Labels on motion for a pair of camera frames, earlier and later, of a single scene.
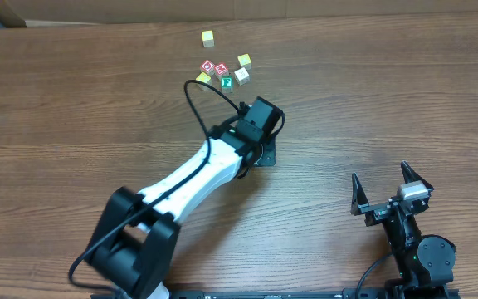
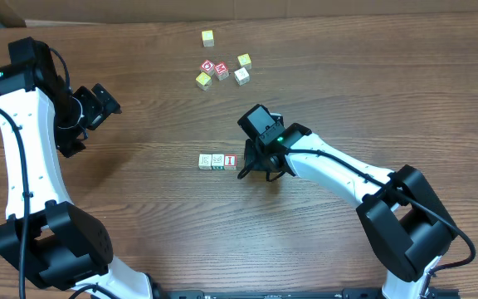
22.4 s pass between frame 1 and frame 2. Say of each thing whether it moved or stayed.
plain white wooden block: stayed
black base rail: stayed
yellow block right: stayed
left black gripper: moved
